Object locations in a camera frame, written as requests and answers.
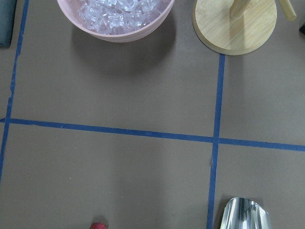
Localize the red strawberry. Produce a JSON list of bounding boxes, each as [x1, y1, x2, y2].
[[90, 222, 107, 229]]

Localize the wooden stand round base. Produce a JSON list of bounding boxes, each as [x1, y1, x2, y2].
[[192, 0, 277, 55]]

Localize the metal scoop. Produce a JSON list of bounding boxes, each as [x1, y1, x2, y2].
[[220, 197, 272, 229]]

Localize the pink bowl with ice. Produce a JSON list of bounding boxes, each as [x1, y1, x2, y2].
[[57, 0, 174, 43]]

